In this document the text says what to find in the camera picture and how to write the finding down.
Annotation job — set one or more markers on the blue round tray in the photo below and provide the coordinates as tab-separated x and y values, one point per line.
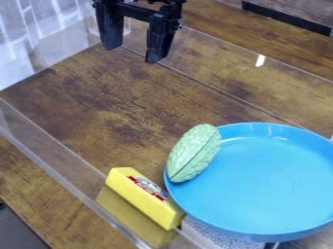
266	190

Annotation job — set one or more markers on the green bumpy gourd toy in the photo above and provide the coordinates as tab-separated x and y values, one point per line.
193	153

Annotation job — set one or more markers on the white speckled foam block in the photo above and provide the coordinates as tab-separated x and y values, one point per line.
214	240

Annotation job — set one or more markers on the yellow butter box toy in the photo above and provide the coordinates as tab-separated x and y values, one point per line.
146	196

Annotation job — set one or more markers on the clear acrylic enclosure wall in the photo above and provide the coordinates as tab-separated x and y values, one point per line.
106	110

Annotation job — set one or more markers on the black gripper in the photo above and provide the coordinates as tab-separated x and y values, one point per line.
165	23

